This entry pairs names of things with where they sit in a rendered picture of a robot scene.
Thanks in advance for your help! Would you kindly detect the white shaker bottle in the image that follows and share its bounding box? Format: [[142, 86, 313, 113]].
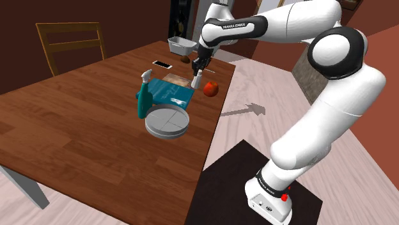
[[191, 69, 204, 90]]

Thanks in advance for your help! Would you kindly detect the grey rectangular tub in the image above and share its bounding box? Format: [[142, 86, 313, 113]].
[[167, 36, 198, 57]]

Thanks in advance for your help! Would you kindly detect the red apple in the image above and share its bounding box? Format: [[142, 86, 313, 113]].
[[203, 81, 219, 98]]

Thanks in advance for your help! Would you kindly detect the brown patterned board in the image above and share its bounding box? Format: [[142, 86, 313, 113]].
[[162, 72, 192, 89]]

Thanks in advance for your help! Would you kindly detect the white smartphone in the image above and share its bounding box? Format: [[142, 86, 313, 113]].
[[152, 59, 173, 70]]

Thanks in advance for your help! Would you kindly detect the teal book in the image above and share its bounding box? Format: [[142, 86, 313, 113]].
[[136, 77, 196, 112]]

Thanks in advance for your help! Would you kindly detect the teal spray bottle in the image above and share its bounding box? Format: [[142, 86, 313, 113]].
[[137, 69, 154, 120]]

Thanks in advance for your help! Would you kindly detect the grey round divided plate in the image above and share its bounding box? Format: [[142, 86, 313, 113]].
[[144, 104, 191, 140]]

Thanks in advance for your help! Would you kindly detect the dark robot stand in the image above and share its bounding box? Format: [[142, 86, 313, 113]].
[[184, 139, 324, 225]]

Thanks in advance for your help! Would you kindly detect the wooden chair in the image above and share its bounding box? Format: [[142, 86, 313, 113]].
[[35, 21, 107, 78]]

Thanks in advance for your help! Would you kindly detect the brown wooden table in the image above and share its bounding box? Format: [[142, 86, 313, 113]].
[[0, 40, 237, 225]]

